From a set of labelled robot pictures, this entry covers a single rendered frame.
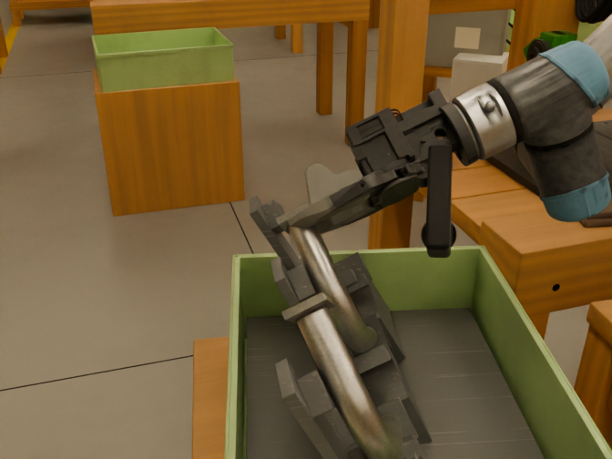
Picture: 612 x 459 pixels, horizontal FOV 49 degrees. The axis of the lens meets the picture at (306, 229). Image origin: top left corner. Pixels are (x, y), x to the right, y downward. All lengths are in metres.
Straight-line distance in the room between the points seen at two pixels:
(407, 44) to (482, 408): 0.97
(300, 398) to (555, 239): 0.85
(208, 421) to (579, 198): 0.60
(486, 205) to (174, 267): 1.76
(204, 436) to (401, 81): 1.03
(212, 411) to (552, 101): 0.65
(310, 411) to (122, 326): 2.09
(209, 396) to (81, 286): 1.89
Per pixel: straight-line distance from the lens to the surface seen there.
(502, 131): 0.74
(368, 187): 0.69
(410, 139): 0.74
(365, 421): 0.59
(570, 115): 0.76
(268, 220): 0.88
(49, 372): 2.50
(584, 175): 0.80
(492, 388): 1.04
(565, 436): 0.91
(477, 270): 1.16
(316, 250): 0.72
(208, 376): 1.13
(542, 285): 1.35
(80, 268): 3.06
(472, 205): 1.48
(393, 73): 1.70
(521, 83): 0.75
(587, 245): 1.36
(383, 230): 1.86
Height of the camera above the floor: 1.51
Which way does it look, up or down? 28 degrees down
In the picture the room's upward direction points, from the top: straight up
